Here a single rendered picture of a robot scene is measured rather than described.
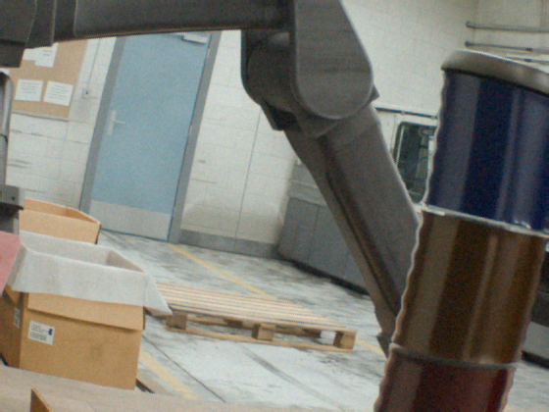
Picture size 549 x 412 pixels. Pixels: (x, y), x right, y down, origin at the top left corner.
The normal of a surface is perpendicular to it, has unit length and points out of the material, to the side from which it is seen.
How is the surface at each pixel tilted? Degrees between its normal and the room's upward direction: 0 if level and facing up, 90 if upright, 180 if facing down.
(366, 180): 96
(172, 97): 90
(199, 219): 90
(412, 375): 76
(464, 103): 104
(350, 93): 90
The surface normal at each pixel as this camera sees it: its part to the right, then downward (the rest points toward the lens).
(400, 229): 0.49, 0.11
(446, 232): -0.63, -0.33
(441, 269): -0.72, 0.14
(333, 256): -0.91, -0.16
